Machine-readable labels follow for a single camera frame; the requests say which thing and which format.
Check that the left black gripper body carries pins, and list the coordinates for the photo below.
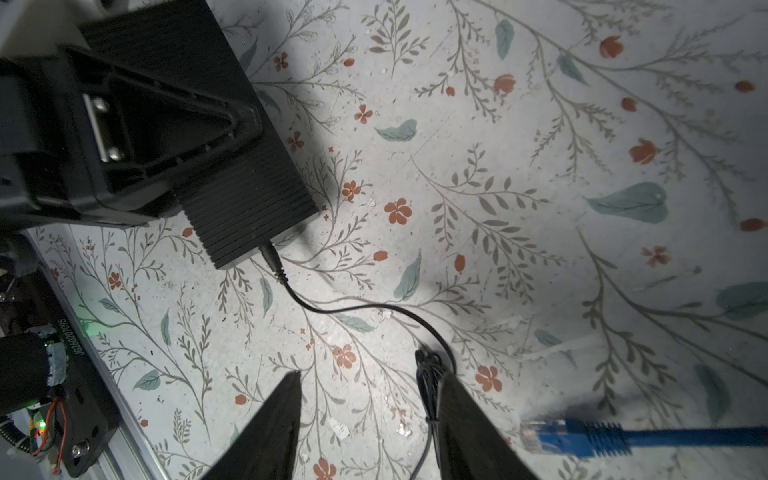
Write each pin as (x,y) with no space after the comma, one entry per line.
(40,144)

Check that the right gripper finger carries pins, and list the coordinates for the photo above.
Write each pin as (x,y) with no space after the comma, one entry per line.
(468,445)
(267,446)

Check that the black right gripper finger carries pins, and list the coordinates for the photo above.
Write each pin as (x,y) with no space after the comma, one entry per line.
(150,136)

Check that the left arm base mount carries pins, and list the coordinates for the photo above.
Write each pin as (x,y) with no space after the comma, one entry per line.
(86,416)

